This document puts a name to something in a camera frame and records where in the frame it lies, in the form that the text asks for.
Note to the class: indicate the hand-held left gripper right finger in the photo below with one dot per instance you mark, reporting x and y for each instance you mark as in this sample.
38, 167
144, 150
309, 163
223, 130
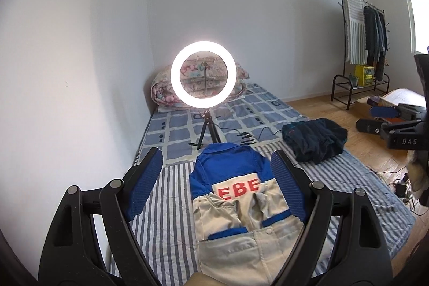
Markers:
288, 185

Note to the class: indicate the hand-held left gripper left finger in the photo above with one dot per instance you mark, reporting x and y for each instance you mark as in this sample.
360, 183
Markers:
144, 182

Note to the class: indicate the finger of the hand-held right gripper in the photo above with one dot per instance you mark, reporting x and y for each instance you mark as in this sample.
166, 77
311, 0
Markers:
370, 126
385, 112

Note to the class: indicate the cream and blue jacket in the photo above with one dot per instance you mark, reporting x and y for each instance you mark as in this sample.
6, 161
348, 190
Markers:
234, 239

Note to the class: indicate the black clothes rack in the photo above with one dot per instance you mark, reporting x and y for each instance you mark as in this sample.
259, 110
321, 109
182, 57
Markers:
342, 76

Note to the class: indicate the dark hanging clothes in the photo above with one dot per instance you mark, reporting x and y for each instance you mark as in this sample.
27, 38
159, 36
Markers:
373, 38

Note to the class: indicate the person's right hand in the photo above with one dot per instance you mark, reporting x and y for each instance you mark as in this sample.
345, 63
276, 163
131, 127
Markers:
415, 172

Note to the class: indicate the cardboard box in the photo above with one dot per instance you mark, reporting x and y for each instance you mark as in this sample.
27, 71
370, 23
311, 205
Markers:
363, 106

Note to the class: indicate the white topped box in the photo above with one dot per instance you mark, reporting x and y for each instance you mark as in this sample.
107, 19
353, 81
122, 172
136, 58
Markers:
405, 96

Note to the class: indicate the blue striped blanket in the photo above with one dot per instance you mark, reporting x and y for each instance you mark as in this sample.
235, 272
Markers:
167, 205

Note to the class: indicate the yellow box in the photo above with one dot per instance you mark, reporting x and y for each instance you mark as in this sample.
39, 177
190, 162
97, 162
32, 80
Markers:
363, 75

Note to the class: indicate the black power adapter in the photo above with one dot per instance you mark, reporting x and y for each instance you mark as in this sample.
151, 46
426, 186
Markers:
401, 189

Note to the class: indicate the dark navy clothing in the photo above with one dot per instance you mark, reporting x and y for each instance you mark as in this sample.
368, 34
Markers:
315, 138

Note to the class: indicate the blue checked bed sheet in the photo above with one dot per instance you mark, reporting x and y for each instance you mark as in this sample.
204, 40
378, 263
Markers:
174, 128

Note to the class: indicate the black tripod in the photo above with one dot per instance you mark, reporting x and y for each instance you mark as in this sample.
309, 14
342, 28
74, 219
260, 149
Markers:
205, 128

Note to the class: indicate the white striped hanging cloth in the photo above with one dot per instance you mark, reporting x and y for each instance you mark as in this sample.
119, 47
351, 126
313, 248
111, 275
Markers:
355, 31

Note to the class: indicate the floral quilt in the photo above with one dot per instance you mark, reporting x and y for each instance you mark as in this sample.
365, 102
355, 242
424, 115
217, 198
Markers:
161, 91

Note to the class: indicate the window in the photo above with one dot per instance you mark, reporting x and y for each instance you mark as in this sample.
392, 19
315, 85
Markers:
420, 21

